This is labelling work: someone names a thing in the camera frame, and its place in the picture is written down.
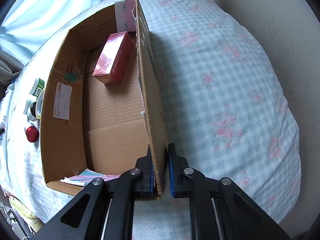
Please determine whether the cardboard box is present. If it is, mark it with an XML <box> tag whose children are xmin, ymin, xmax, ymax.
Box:
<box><xmin>40</xmin><ymin>0</ymin><xmax>168</xmax><ymax>199</ymax></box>

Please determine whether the silver red tin can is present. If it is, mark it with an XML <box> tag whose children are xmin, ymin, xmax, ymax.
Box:
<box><xmin>25</xmin><ymin>125</ymin><xmax>40</xmax><ymax>142</ymax></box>

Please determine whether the green white cream jar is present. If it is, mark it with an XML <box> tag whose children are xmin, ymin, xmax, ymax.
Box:
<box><xmin>29</xmin><ymin>77</ymin><xmax>45</xmax><ymax>97</ymax></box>

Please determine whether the red rectangular box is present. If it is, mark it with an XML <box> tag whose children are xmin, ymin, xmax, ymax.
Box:
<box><xmin>93</xmin><ymin>31</ymin><xmax>133</xmax><ymax>84</ymax></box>

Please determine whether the white Metal DX jar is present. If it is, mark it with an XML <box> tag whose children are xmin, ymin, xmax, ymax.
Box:
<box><xmin>23</xmin><ymin>100</ymin><xmax>37</xmax><ymax>121</ymax></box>

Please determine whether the yellow tape roll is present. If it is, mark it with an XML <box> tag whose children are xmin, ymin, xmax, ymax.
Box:
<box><xmin>35</xmin><ymin>88</ymin><xmax>46</xmax><ymax>119</ymax></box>

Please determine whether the checkered floral bed sheet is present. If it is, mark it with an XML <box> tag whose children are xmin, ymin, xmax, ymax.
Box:
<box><xmin>1</xmin><ymin>0</ymin><xmax>301</xmax><ymax>239</ymax></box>

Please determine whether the light blue curtain cloth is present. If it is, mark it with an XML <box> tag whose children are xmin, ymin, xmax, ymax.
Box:
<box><xmin>1</xmin><ymin>0</ymin><xmax>103</xmax><ymax>64</ymax></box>

